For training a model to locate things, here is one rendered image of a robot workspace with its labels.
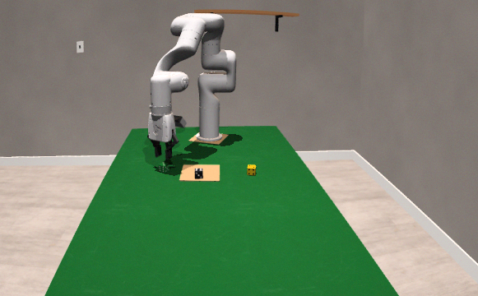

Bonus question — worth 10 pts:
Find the yellow die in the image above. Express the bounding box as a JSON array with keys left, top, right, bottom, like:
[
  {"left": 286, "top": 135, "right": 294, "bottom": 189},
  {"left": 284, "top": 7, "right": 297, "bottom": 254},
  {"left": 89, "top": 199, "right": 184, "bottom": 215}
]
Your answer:
[{"left": 247, "top": 164, "right": 256, "bottom": 175}]

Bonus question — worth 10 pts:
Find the black die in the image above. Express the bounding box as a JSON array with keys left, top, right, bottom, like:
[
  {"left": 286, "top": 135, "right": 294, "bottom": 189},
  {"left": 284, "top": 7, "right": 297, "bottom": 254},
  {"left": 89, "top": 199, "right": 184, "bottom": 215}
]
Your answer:
[{"left": 194, "top": 169, "right": 203, "bottom": 179}]

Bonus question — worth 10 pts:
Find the green die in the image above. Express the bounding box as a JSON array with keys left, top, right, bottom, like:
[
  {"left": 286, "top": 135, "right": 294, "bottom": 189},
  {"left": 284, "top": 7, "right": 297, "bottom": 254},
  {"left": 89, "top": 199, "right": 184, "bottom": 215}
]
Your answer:
[{"left": 159, "top": 162, "right": 169, "bottom": 173}]

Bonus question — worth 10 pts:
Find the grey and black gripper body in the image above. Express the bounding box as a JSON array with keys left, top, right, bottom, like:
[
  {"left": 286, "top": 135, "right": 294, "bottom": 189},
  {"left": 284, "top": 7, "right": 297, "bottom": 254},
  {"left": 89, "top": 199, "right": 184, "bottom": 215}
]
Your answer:
[{"left": 148, "top": 112, "right": 176, "bottom": 142}]

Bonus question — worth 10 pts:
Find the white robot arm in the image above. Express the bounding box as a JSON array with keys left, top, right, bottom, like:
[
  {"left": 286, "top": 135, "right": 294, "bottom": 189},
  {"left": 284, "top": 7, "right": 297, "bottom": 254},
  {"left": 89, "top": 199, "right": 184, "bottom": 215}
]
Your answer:
[{"left": 150, "top": 13, "right": 236, "bottom": 141}]

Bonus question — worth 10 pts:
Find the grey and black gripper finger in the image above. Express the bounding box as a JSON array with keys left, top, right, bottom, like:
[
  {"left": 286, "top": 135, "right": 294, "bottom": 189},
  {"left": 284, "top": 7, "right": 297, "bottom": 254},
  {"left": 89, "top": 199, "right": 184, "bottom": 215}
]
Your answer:
[
  {"left": 147, "top": 135, "right": 161, "bottom": 157},
  {"left": 165, "top": 130, "right": 179, "bottom": 160}
]

